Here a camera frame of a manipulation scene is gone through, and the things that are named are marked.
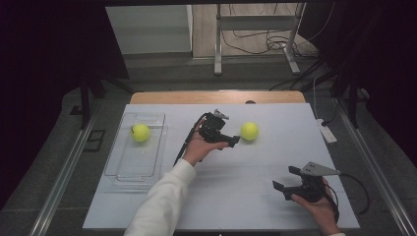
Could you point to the clear plastic container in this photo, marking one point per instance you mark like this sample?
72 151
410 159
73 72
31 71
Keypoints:
137 164

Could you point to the black floor frame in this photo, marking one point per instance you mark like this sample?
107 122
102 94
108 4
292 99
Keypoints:
95 140

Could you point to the white power strip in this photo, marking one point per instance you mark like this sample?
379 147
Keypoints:
327 132

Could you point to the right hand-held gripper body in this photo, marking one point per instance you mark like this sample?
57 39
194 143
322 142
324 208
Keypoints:
309 190

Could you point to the aluminium rail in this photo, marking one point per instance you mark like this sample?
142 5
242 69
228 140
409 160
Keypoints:
380 183
62 183

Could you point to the yellow tennis ball dark mark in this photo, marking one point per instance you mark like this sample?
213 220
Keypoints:
140 132

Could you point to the black metal stand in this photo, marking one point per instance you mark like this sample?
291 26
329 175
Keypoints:
86 98
352 105

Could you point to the person's right hand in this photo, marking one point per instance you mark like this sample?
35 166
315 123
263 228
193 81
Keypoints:
319 211

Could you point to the white table board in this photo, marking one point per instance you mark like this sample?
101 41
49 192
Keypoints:
236 196

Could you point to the dark round table grommet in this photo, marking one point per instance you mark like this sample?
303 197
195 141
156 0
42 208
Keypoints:
250 102

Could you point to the person's left hand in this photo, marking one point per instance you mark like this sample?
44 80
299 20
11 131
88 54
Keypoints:
200 149

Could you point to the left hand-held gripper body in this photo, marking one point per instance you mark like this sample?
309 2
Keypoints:
213 129

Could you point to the white cabinet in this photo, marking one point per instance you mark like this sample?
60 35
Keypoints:
147 29

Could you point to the white metal desk frame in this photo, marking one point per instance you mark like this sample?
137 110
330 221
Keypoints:
255 23

